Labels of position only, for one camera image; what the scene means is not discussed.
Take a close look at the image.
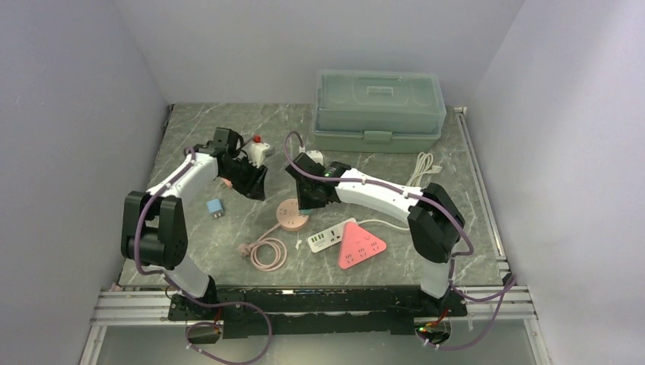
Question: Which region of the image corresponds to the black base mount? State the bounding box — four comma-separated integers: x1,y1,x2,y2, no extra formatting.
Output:
168,284,468,339

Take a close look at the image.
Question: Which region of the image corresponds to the orange charger cube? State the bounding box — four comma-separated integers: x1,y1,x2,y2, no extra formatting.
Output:
221,178,233,189

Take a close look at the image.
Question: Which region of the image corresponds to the pink triangular socket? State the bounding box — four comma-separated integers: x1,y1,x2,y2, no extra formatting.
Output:
338,222,387,270

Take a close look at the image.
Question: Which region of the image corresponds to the white power strip cable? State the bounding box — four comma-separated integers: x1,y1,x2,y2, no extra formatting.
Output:
356,151,443,233

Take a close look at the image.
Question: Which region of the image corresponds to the round pink socket hub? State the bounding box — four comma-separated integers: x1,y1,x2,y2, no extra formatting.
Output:
276,198,310,232

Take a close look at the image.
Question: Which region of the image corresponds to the blue charger cube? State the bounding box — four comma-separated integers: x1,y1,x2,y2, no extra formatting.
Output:
206,198,224,219

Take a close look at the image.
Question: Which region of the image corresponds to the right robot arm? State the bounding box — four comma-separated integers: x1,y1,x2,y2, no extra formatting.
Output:
285,152,467,316

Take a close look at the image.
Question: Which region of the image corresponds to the aluminium rail frame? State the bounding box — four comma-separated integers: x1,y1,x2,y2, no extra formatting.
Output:
78,106,555,365

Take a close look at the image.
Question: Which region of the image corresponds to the white power strip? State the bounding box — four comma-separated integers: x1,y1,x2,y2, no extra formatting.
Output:
307,218,357,253

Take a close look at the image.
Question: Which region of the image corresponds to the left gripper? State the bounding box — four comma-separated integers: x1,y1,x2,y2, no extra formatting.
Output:
221,156,269,202

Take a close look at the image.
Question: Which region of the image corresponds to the pink cable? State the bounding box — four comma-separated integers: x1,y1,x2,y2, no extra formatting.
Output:
237,224,288,273

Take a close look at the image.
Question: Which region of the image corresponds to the green plastic storage box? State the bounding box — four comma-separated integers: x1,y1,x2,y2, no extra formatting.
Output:
312,69,446,154

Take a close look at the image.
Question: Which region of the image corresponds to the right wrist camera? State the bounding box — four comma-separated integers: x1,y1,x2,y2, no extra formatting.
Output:
299,147,324,165

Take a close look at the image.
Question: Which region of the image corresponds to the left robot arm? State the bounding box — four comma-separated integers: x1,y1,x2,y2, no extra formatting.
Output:
121,127,268,319

